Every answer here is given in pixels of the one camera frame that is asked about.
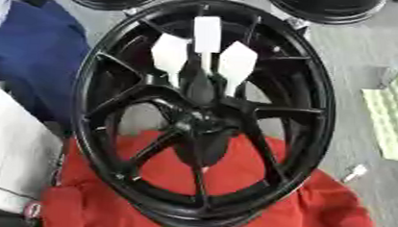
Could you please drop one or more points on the small white plug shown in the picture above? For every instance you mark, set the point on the small white plug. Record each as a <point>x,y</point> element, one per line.
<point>356,172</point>

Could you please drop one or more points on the white cloth bag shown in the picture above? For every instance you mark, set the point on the white cloth bag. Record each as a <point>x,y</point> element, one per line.
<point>13,149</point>

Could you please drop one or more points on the person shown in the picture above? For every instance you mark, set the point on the person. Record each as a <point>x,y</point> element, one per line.
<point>34,53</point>

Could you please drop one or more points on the black spoked wheel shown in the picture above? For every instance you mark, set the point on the black spoked wheel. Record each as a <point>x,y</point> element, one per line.
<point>205,119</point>

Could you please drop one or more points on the green white patterned sheet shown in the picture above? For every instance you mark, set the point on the green white patterned sheet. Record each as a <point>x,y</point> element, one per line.
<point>393,111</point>

